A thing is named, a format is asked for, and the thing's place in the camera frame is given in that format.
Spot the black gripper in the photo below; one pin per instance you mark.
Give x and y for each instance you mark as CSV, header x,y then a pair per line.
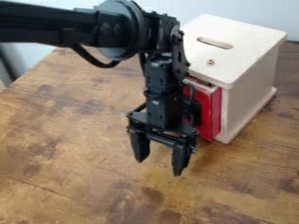
x,y
156,120

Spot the red drawer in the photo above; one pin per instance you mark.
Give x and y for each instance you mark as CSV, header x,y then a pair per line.
x,y
208,102

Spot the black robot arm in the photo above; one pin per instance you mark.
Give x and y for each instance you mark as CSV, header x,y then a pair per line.
x,y
106,35

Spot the white wooden box cabinet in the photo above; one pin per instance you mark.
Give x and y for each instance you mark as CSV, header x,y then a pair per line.
x,y
232,55

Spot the black drawer handle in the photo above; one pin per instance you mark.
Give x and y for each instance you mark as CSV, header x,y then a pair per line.
x,y
192,113

